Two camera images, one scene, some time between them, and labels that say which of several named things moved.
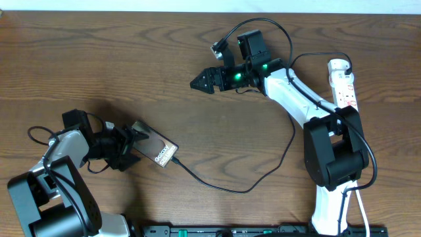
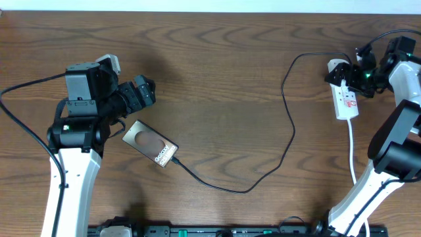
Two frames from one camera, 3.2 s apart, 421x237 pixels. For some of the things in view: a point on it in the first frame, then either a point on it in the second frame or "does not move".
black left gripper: (122, 149) -> (135, 95)
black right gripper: (210, 74) -> (351, 81)
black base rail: (264, 230) does not move
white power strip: (345, 94) does not move
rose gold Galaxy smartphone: (157, 148) does not move
